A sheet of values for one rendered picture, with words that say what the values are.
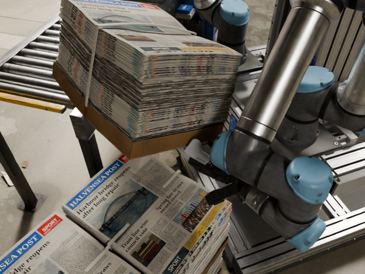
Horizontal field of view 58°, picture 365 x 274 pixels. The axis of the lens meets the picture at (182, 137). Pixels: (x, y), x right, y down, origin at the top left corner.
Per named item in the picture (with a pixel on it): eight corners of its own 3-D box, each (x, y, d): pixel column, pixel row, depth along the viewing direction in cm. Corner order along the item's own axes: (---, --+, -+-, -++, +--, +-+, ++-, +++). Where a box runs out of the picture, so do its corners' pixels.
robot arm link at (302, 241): (335, 216, 61) (321, 238, 67) (288, 179, 67) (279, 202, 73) (309, 240, 57) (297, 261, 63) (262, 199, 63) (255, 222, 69)
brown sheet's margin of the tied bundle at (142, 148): (220, 138, 86) (225, 124, 84) (130, 160, 67) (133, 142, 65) (181, 112, 96) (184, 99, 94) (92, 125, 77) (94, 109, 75)
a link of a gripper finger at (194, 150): (181, 128, 77) (216, 144, 75) (174, 148, 80) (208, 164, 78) (176, 132, 74) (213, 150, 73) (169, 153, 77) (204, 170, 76)
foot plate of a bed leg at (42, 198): (35, 215, 181) (35, 214, 180) (13, 209, 183) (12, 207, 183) (49, 196, 190) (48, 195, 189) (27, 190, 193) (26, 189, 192)
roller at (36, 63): (106, 86, 140) (103, 77, 136) (12, 68, 150) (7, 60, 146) (111, 78, 143) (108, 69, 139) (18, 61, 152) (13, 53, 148)
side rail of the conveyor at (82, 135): (88, 141, 126) (82, 117, 117) (76, 138, 127) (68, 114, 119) (186, 2, 217) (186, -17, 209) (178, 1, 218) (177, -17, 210)
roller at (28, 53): (112, 77, 144) (109, 68, 141) (20, 61, 154) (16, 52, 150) (117, 70, 147) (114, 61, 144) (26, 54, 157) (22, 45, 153)
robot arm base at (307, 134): (300, 112, 117) (307, 89, 110) (327, 141, 107) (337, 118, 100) (262, 122, 113) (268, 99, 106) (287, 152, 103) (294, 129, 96)
